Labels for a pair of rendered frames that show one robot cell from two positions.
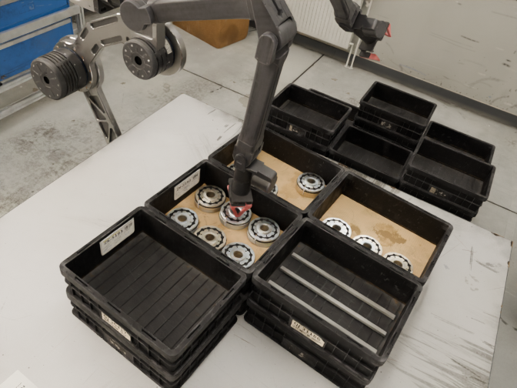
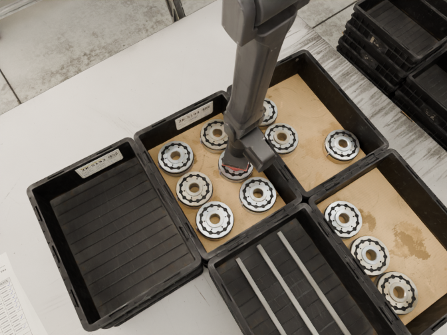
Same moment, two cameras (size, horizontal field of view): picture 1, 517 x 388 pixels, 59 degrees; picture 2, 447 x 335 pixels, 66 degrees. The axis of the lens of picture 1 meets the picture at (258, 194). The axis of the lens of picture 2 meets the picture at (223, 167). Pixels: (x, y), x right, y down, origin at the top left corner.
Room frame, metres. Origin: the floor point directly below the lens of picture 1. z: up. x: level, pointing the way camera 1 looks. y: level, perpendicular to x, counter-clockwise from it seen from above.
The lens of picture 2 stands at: (0.66, -0.10, 1.77)
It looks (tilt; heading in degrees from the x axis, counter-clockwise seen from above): 67 degrees down; 28
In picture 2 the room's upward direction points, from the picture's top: 3 degrees clockwise
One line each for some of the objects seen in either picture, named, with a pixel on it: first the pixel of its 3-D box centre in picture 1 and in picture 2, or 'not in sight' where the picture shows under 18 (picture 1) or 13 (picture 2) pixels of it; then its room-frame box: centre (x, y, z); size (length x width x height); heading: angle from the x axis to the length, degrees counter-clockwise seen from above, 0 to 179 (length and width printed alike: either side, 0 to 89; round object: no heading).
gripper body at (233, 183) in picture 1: (241, 185); (239, 145); (1.02, 0.06, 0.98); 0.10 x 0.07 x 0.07; 17
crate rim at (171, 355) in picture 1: (155, 273); (112, 224); (0.69, 0.23, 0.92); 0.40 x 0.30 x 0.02; 63
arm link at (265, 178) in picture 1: (258, 168); (254, 139); (1.01, 0.02, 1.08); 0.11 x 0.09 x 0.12; 69
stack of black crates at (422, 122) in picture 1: (386, 133); not in sight; (2.41, -0.71, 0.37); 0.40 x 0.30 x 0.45; 68
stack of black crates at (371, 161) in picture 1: (362, 173); (439, 109); (2.04, -0.56, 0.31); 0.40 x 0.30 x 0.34; 68
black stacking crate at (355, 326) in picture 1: (333, 293); (298, 304); (0.78, -0.27, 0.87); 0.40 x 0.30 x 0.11; 63
